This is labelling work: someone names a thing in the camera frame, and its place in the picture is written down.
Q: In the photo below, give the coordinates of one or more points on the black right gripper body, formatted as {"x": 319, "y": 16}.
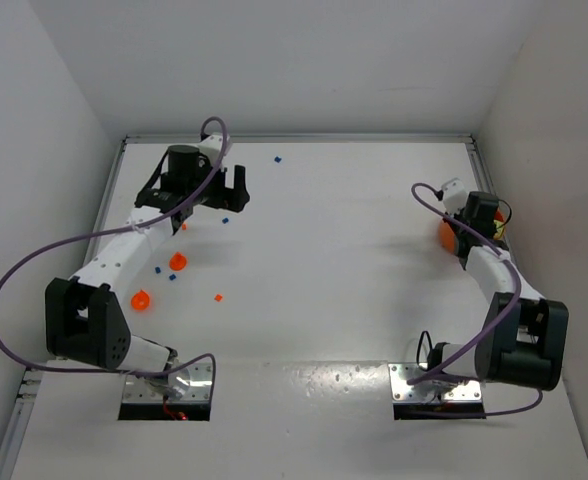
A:
{"x": 460, "y": 240}

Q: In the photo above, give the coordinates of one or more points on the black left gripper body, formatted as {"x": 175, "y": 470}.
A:
{"x": 229, "y": 195}

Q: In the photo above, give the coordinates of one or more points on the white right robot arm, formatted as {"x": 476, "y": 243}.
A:
{"x": 523, "y": 337}

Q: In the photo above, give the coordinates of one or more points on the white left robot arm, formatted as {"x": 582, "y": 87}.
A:
{"x": 84, "y": 314}

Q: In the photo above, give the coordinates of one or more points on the orange round sorting container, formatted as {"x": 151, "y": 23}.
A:
{"x": 446, "y": 235}

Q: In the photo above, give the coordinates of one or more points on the lime green lego in container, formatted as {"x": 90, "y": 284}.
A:
{"x": 499, "y": 230}

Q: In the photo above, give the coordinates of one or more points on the orange round lego upper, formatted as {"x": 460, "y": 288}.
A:
{"x": 178, "y": 262}

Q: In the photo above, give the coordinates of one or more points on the orange round lego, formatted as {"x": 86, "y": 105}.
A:
{"x": 140, "y": 300}
{"x": 178, "y": 262}

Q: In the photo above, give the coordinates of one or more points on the orange round lego lower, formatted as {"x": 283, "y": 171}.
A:
{"x": 140, "y": 300}

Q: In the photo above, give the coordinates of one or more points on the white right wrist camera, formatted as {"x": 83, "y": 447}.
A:
{"x": 453, "y": 195}

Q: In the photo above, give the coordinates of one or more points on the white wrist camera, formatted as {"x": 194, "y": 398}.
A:
{"x": 453, "y": 195}
{"x": 215, "y": 147}

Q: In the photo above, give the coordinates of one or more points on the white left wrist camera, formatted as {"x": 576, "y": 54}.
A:
{"x": 215, "y": 147}

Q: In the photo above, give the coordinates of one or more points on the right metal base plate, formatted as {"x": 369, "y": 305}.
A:
{"x": 428, "y": 392}

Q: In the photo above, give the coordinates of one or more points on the metal base plate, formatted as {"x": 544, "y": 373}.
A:
{"x": 428, "y": 392}
{"x": 188, "y": 385}

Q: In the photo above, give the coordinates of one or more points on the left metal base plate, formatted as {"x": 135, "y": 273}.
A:
{"x": 188, "y": 385}

